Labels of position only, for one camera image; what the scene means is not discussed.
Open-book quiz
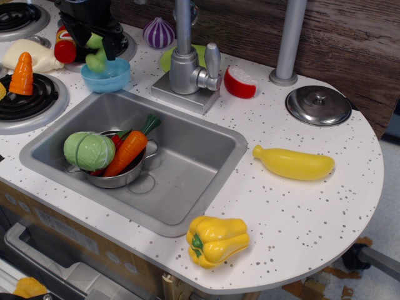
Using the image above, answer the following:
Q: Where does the silver toy faucet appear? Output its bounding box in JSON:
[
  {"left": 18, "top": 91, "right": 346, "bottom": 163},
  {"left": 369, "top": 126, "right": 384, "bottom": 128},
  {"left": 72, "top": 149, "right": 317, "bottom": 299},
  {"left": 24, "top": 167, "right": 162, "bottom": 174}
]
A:
[{"left": 151, "top": 1, "right": 223, "bottom": 115}]

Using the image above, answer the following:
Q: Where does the light green toy broccoli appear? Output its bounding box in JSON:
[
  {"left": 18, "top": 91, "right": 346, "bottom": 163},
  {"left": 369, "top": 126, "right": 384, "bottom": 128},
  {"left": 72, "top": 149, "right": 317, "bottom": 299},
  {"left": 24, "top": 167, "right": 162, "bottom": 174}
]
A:
[{"left": 85, "top": 49, "right": 107, "bottom": 73}]

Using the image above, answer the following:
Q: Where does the purple striped toy onion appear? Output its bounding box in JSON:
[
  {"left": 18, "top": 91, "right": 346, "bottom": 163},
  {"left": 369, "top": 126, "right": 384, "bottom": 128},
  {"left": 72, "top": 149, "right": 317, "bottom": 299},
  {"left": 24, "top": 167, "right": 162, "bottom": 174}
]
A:
[{"left": 143, "top": 17, "right": 175, "bottom": 49}]

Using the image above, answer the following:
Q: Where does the yellow toy bell pepper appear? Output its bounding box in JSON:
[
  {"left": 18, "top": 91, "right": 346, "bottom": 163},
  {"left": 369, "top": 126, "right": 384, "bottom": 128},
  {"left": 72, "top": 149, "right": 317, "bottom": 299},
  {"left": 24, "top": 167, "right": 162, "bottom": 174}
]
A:
[{"left": 186, "top": 216, "right": 250, "bottom": 269}]

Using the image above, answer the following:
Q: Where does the green toy cabbage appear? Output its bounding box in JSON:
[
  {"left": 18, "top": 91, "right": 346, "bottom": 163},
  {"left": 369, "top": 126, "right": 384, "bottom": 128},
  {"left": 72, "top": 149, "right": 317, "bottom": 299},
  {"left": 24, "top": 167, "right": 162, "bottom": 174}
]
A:
[{"left": 63, "top": 131, "right": 116, "bottom": 171}]

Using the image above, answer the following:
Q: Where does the back left stove burner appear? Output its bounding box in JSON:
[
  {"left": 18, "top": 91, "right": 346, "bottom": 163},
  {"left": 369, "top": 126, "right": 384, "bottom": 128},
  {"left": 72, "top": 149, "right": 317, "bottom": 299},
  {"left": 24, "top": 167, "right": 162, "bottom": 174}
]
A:
[{"left": 1, "top": 2, "right": 50, "bottom": 42}]

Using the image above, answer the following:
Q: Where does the light green flat plate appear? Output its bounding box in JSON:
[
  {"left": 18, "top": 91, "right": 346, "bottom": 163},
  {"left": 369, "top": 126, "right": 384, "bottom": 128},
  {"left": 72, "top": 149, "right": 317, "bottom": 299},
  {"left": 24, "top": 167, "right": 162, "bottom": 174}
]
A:
[{"left": 159, "top": 44, "right": 206, "bottom": 73}]

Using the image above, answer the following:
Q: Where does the silver sink basin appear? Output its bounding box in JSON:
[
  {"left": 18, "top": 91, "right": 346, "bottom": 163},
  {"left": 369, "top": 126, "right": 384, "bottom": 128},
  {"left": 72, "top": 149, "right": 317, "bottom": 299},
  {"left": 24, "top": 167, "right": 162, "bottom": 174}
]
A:
[{"left": 20, "top": 91, "right": 248, "bottom": 237}]

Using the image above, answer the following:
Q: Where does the orange toy carrot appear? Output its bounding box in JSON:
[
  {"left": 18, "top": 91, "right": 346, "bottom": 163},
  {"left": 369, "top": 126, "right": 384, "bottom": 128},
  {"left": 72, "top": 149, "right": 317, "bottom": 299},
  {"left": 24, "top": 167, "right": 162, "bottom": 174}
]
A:
[{"left": 102, "top": 114, "right": 161, "bottom": 178}]

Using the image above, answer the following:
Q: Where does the steel pot lid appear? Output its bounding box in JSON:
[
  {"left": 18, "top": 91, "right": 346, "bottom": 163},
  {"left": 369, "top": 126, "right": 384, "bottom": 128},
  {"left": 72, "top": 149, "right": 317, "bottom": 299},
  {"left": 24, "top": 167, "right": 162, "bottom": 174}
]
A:
[{"left": 285, "top": 86, "right": 353, "bottom": 127}]

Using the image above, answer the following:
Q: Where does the red toy pepper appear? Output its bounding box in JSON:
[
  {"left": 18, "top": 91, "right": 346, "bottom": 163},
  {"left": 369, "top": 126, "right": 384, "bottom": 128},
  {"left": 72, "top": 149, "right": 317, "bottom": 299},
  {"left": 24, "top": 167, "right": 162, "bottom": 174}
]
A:
[{"left": 89, "top": 129, "right": 132, "bottom": 176}]

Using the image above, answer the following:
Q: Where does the yellow toy corn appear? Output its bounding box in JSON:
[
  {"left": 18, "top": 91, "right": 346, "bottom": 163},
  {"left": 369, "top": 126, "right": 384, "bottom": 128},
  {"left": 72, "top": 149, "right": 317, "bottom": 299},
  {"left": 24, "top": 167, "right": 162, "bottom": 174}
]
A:
[{"left": 0, "top": 82, "right": 7, "bottom": 100}]

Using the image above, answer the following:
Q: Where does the light blue plastic bowl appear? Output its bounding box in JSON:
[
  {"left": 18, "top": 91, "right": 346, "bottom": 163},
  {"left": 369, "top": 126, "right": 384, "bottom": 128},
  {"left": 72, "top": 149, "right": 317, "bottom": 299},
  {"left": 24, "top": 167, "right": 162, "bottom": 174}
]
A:
[{"left": 81, "top": 58, "right": 131, "bottom": 93}]

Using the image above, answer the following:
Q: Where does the grey oven door handle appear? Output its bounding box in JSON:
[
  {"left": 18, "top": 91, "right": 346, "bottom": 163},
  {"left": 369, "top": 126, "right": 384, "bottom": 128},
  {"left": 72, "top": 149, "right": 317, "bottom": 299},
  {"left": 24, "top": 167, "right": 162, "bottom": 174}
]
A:
[{"left": 4, "top": 223, "right": 138, "bottom": 299}]

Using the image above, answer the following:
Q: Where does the orange toy cone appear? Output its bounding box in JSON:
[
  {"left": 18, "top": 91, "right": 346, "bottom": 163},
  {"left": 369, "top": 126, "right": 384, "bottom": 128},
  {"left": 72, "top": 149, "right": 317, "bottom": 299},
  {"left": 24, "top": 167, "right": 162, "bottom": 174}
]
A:
[{"left": 9, "top": 52, "right": 34, "bottom": 96}]

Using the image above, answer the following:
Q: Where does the red toy ketchup bottle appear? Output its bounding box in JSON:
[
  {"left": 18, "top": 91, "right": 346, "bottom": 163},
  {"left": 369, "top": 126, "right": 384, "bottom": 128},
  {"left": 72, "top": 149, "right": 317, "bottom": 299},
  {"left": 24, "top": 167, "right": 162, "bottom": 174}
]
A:
[{"left": 54, "top": 26, "right": 77, "bottom": 64}]

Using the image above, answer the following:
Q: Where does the small steel pot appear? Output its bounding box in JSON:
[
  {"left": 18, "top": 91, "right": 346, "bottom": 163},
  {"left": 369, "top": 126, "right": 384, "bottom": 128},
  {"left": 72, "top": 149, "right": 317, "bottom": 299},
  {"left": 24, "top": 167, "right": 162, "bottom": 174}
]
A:
[{"left": 64, "top": 139, "right": 158, "bottom": 189}]

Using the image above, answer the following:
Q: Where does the orange toy below counter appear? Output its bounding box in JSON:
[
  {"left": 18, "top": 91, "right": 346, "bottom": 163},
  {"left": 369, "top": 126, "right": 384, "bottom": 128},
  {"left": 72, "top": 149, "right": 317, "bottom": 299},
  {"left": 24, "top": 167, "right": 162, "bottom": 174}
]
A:
[{"left": 13, "top": 277, "right": 48, "bottom": 299}]

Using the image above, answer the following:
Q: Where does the cream toy chicken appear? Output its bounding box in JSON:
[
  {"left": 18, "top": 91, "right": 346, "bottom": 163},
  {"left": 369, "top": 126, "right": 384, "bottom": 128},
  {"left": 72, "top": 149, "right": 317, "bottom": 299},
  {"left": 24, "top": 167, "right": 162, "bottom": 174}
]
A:
[{"left": 2, "top": 39, "right": 64, "bottom": 73}]

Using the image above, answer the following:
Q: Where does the grey vertical pole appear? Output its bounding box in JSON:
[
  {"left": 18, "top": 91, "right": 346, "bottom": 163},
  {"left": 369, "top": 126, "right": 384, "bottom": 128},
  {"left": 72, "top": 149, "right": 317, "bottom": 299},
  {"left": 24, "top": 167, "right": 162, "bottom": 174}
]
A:
[{"left": 269, "top": 0, "right": 308, "bottom": 87}]

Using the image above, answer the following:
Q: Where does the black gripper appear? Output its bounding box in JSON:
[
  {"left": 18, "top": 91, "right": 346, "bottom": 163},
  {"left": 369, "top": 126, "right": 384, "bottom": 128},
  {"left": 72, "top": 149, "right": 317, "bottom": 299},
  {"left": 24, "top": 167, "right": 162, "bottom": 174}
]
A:
[{"left": 54, "top": 0, "right": 123, "bottom": 61}]

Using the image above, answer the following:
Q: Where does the back right stove burner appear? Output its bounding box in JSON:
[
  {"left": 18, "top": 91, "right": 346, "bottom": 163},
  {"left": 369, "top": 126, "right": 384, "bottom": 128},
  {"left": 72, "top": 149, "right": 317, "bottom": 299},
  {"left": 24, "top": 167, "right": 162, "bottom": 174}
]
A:
[{"left": 64, "top": 32, "right": 137, "bottom": 73}]

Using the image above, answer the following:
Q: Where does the yellow toy banana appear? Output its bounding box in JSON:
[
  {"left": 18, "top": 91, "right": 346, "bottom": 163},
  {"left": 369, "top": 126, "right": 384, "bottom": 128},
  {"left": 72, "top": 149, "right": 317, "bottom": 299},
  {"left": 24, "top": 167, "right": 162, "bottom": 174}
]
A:
[{"left": 252, "top": 145, "right": 336, "bottom": 181}]

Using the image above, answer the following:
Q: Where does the red toy cheese wedge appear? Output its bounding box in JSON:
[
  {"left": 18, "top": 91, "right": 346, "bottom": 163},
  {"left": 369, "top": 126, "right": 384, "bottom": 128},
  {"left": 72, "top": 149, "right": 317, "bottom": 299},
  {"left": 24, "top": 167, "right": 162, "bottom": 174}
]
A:
[{"left": 224, "top": 66, "right": 258, "bottom": 99}]

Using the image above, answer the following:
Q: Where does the green toy apple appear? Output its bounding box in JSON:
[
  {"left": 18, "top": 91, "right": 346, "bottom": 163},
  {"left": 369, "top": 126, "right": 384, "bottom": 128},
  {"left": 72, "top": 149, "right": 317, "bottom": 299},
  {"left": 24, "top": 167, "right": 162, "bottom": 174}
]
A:
[{"left": 86, "top": 33, "right": 103, "bottom": 49}]

